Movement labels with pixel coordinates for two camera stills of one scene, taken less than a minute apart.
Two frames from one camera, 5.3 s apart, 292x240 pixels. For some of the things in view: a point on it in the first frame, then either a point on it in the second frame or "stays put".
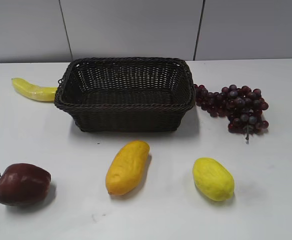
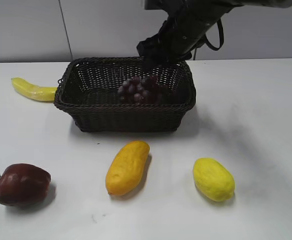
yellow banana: x=29 y=90 stays put
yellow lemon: x=212 y=180 stays put
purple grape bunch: x=243 y=107 to x=139 y=91
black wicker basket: x=126 y=94 stays put
